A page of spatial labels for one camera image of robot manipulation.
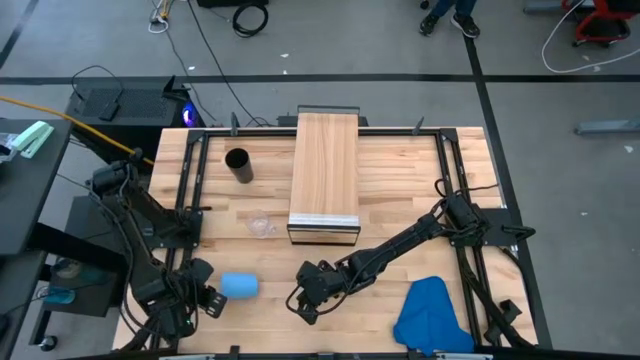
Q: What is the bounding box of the light blue cup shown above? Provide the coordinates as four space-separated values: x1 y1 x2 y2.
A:
220 271 260 300

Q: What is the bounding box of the black low cart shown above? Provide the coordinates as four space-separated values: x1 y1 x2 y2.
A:
29 194 132 346

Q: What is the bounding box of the long black floor cable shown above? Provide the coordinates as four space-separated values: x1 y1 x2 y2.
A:
187 0 261 126

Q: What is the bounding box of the white floor cable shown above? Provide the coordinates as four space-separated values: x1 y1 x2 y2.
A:
541 0 640 75

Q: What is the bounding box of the white plug bundle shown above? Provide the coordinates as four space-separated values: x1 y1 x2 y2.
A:
148 0 176 35

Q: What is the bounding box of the yellow hanging cable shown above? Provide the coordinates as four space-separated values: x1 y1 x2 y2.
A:
0 95 155 166

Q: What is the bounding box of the clear glass mug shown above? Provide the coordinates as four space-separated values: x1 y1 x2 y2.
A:
244 210 277 240

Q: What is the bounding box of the grey floor base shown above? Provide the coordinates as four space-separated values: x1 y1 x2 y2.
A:
523 0 566 15

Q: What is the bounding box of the black computer tower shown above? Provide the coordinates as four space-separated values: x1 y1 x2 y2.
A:
66 74 206 146

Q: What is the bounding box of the tall black cup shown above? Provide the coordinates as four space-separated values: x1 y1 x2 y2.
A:
224 147 255 185

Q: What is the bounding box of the small black box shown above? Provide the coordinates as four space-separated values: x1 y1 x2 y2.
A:
98 101 121 122

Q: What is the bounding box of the clear plastic packet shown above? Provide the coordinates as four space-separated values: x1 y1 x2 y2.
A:
0 132 19 164

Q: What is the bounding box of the black aluminium table frame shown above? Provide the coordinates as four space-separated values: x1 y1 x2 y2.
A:
112 127 551 360

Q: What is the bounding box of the mint green stapler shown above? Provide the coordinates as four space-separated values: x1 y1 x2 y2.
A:
10 120 55 160

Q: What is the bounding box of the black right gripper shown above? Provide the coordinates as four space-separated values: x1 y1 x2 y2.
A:
286 259 349 326

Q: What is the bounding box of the black side desk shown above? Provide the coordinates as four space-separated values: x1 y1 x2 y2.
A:
0 118 74 257

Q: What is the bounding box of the blue cloth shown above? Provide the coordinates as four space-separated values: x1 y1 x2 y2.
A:
392 275 476 357

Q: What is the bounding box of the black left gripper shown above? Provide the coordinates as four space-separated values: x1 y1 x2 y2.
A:
162 257 229 326

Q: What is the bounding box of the wooden shelf black metal frame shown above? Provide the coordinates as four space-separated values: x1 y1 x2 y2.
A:
286 104 362 247

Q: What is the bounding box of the blue bottle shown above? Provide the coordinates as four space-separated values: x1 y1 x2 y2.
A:
37 285 76 305

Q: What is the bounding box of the black floor box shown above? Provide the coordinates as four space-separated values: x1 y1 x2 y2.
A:
196 0 270 8

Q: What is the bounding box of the coiled black cable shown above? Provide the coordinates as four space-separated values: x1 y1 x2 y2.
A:
232 3 270 39

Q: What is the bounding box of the person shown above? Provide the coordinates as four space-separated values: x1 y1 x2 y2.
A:
418 0 481 40

